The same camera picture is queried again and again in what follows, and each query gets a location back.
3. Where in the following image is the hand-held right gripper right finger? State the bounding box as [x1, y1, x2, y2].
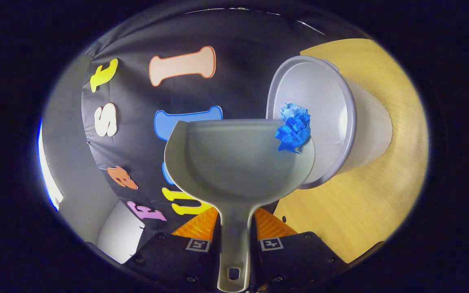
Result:
[250, 208, 349, 293]

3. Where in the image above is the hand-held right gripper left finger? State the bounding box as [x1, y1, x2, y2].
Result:
[123, 207, 224, 293]

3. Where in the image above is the grey plastic dustpan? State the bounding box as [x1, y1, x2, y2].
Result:
[164, 119, 316, 293]

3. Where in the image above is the dark blue paper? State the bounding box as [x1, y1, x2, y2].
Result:
[275, 114, 311, 154]

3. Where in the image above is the white plastic garbage bin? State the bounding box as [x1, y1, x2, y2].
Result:
[266, 55, 393, 190]

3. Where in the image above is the black backdrop cloth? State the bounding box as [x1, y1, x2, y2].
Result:
[81, 7, 371, 255]

